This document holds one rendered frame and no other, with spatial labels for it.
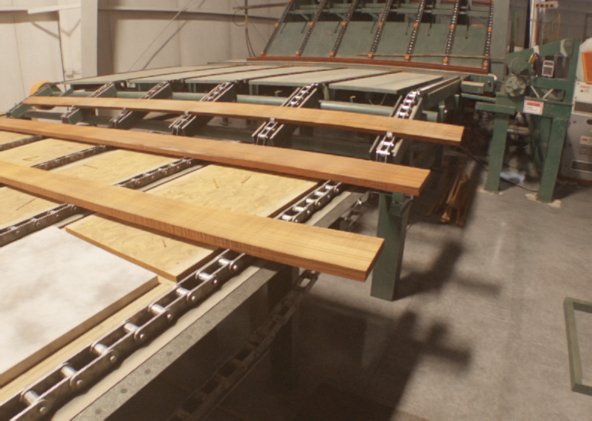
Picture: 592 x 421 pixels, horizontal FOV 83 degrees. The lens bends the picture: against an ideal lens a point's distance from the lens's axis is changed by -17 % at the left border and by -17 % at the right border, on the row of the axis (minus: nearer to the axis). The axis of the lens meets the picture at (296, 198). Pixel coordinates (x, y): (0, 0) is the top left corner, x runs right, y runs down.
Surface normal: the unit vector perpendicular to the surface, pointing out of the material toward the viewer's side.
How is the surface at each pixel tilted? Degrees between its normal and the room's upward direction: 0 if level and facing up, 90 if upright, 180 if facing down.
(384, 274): 90
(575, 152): 90
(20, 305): 0
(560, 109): 90
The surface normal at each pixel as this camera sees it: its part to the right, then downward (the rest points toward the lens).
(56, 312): 0.00, -0.93
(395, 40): -0.36, -0.40
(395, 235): -0.49, 0.32
